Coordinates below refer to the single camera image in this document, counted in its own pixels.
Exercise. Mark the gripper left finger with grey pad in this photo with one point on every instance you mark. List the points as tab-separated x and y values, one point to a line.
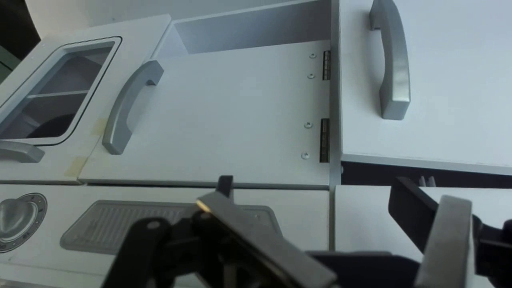
266	245

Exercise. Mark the gripper right finger with grey pad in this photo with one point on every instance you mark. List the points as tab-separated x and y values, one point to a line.
450	245

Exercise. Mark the tall white fridge cupboard door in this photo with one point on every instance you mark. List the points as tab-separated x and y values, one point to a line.
368	218

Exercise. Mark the short white fridge cupboard door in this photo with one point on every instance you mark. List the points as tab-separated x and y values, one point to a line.
458	81

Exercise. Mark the white sink cupboard door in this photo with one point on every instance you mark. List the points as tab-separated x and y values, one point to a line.
224	117

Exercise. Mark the white toy kitchen unit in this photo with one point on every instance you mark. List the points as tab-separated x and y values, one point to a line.
240	26

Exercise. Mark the grey stove knob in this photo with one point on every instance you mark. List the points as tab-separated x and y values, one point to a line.
18	218

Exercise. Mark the white oven door with window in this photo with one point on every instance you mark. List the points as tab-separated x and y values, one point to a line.
69	90

